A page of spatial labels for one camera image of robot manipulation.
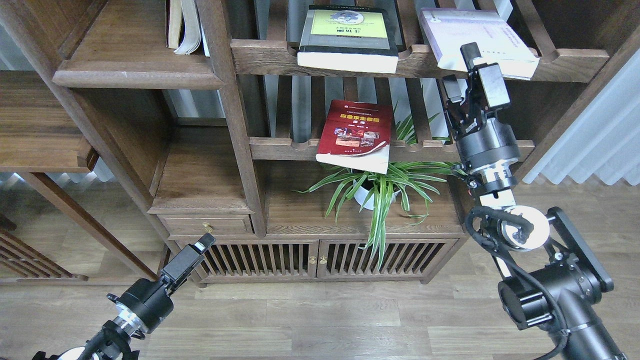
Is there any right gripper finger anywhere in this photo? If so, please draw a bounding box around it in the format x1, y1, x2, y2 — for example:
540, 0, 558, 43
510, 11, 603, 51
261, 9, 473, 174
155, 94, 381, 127
460, 42, 483, 72
442, 75, 464, 105

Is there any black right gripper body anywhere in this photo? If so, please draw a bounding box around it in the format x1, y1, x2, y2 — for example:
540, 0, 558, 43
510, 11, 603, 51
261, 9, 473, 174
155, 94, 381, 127
446, 63, 521, 173

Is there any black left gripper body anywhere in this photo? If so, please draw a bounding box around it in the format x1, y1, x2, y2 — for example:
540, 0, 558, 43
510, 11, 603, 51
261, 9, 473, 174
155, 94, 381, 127
107, 244, 207, 333

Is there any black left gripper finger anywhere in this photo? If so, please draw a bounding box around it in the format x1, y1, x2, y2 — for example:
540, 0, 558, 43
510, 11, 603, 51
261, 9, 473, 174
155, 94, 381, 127
194, 233, 217, 254

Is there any white lavender book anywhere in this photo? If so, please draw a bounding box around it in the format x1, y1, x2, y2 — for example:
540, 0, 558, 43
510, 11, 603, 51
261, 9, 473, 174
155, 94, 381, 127
419, 7, 539, 80

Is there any yellow and black book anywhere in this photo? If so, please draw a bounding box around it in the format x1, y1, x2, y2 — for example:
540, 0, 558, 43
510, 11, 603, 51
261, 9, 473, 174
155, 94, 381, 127
296, 4, 399, 74

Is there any red cover book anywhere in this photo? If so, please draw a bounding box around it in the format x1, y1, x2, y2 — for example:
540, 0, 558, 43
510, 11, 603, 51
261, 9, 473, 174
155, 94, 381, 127
315, 99, 394, 174

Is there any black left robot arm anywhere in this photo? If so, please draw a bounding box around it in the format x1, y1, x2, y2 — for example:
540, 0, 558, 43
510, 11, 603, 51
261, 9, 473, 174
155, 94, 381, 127
49, 234, 216, 360

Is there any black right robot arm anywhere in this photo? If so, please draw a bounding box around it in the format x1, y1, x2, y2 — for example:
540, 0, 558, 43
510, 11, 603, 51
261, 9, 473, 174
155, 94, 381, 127
442, 42, 626, 360

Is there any brass drawer knob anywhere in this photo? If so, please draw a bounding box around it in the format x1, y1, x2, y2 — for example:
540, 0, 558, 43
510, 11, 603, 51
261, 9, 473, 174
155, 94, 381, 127
202, 222, 214, 233

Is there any green spider plant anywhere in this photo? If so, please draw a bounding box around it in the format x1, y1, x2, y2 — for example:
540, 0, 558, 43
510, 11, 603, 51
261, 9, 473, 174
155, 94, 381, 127
298, 105, 483, 271

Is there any dark wooden bookshelf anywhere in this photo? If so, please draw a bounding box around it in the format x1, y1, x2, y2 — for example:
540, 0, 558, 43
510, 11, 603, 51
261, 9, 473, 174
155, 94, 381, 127
0, 0, 640, 290

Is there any white pleated curtain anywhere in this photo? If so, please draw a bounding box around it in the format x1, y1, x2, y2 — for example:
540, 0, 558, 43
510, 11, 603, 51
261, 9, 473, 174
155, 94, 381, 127
523, 52, 640, 186

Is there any white plant pot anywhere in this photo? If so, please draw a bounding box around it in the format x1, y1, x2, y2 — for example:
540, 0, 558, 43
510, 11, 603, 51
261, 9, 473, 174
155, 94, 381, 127
352, 174, 401, 212

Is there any dark wooden side table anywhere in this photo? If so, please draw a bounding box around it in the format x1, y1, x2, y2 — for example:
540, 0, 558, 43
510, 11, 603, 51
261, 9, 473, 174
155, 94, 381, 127
1, 70, 163, 284

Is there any open-paged upright book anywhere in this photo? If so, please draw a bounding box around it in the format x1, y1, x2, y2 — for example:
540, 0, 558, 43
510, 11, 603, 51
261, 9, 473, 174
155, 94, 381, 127
173, 0, 202, 55

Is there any beige upright book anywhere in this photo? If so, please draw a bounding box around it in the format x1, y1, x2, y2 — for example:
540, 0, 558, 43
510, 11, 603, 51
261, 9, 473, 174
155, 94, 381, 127
166, 0, 183, 49

